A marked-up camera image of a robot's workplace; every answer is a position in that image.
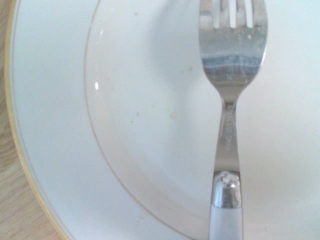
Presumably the fork with white handle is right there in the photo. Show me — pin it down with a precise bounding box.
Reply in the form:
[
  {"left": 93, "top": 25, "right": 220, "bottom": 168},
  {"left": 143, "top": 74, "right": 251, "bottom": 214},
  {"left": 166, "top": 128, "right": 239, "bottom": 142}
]
[{"left": 198, "top": 0, "right": 269, "bottom": 240}]

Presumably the white plate with gold rim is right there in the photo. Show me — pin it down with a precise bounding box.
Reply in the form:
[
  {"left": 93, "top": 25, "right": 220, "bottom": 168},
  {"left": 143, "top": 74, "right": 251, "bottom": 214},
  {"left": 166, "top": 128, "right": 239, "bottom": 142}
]
[{"left": 4, "top": 0, "right": 320, "bottom": 240}]

